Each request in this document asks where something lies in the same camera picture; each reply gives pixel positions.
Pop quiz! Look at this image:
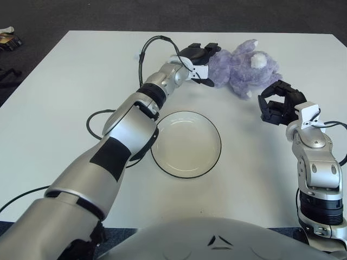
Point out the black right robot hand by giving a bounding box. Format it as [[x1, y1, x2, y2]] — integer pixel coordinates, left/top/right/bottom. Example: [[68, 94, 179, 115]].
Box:
[[257, 80, 309, 127]]

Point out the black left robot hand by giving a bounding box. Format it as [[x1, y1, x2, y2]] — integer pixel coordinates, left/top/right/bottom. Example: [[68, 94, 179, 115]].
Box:
[[177, 42, 222, 88]]

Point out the purple plush rabbit doll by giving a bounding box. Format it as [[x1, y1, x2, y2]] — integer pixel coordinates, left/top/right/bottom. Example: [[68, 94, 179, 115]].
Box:
[[208, 39, 282, 101]]

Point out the white plate black rim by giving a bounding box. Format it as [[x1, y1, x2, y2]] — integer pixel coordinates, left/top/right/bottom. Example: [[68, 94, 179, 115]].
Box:
[[150, 110, 222, 179]]

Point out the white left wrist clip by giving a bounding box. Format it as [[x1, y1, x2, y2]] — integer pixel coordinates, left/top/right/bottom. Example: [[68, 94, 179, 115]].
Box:
[[169, 55, 210, 81]]

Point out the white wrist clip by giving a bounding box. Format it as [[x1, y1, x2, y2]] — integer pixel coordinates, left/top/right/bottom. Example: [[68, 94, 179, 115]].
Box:
[[294, 101, 326, 133], [169, 55, 210, 81]]

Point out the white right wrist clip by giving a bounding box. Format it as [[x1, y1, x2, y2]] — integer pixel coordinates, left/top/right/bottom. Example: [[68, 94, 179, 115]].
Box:
[[294, 101, 326, 133]]

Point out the silver robot torso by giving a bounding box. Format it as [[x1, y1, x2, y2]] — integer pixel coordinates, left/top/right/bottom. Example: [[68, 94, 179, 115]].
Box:
[[94, 216, 347, 260]]

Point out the dark box on floor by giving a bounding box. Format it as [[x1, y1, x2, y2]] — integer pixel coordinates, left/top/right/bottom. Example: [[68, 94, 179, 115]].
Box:
[[0, 32, 23, 51]]

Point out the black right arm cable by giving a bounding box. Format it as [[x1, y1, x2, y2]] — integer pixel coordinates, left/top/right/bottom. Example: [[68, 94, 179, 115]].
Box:
[[316, 120, 347, 166]]

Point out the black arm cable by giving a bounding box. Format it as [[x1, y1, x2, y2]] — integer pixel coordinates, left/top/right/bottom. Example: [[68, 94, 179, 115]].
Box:
[[316, 120, 347, 166], [0, 35, 197, 215]]

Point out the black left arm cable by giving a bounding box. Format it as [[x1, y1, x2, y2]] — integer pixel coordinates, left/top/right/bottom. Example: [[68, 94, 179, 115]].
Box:
[[0, 35, 197, 215]]

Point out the black strap on floor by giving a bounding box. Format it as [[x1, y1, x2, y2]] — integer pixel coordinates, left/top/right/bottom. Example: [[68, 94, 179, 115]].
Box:
[[0, 67, 22, 89]]

